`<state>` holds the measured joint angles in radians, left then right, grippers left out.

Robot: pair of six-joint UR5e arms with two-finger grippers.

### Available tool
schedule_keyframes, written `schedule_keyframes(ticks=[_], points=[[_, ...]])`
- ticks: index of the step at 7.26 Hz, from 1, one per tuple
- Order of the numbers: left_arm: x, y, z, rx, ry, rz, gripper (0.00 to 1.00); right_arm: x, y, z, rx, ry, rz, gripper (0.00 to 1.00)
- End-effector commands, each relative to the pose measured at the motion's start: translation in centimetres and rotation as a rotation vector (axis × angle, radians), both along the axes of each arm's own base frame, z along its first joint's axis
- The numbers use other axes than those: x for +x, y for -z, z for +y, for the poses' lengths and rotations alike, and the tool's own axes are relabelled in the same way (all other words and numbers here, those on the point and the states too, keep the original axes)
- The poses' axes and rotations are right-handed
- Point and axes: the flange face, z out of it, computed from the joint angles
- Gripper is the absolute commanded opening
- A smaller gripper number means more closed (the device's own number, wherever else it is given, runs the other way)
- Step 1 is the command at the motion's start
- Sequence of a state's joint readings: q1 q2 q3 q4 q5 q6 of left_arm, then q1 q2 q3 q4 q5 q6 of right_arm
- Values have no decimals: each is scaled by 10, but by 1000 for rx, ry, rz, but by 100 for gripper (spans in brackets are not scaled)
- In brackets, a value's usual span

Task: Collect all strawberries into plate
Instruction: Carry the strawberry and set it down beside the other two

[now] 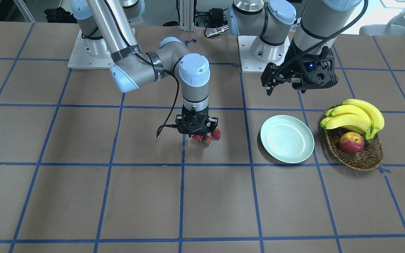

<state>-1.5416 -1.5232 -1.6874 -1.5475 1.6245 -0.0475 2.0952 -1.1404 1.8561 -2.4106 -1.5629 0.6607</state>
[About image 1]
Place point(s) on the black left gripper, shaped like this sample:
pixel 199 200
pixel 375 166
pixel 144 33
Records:
pixel 296 66

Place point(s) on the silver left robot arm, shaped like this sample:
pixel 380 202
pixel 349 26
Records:
pixel 295 49

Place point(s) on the light green plate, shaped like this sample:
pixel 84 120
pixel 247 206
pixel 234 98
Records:
pixel 287 139

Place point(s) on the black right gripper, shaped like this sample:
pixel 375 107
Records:
pixel 213 122

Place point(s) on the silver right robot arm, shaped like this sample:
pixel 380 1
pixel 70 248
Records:
pixel 104 24

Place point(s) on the red strawberry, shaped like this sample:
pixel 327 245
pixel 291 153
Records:
pixel 216 134
pixel 206 140
pixel 198 138

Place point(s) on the aluminium frame post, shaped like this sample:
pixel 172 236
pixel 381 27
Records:
pixel 186 15

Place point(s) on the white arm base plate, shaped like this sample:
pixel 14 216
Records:
pixel 255 54
pixel 91 53

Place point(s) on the red apple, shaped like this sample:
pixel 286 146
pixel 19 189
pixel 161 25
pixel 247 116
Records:
pixel 351 143

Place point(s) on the woven wicker fruit basket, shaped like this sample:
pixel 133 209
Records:
pixel 369 158

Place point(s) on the yellow banana bunch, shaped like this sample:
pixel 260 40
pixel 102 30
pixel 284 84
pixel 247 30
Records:
pixel 355 115

